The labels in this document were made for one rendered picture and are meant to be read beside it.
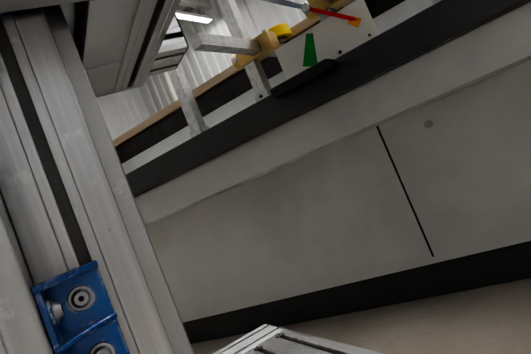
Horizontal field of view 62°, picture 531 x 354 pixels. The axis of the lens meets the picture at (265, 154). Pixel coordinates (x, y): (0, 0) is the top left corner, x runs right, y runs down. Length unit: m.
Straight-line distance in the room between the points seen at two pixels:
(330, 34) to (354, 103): 0.18
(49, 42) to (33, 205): 0.13
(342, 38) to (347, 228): 0.60
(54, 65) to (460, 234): 1.13
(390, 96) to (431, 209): 0.38
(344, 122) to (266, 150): 0.25
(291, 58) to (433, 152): 0.46
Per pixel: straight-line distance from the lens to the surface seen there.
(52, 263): 0.37
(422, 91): 1.08
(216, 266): 1.73
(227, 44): 1.09
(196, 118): 1.37
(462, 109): 1.27
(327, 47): 1.13
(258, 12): 9.76
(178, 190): 1.48
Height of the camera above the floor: 0.48
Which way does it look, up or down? 4 degrees up
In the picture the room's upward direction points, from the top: 22 degrees counter-clockwise
